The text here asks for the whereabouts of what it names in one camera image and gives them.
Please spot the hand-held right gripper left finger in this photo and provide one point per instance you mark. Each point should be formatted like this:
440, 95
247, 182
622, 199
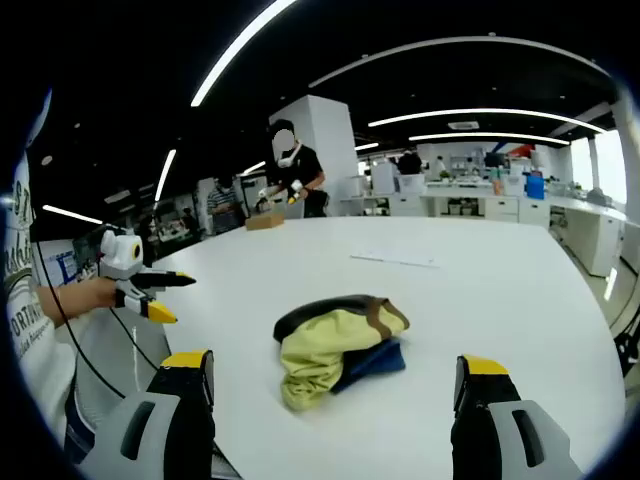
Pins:
170, 425

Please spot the blue plastic bin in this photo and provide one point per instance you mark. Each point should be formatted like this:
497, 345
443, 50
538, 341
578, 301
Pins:
535, 186

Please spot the person's left hand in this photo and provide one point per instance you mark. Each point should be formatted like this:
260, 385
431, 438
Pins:
95, 295

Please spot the white ceiling light strip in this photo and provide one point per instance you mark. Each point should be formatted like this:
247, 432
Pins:
240, 50
490, 134
166, 175
485, 111

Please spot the yellow blue grey garment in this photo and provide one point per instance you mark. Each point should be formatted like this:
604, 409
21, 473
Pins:
320, 340

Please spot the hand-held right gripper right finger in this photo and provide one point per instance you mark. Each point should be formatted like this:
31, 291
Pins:
480, 430

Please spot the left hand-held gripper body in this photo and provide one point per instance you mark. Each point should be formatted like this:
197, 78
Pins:
117, 257

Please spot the clear template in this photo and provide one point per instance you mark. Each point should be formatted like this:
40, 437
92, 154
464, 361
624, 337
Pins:
395, 258

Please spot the white counter cabinets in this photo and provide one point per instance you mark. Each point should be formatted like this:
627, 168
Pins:
590, 230

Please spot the cardboard box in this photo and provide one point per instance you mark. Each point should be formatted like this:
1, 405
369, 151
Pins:
265, 221

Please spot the white square column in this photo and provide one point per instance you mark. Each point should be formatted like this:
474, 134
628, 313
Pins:
330, 150

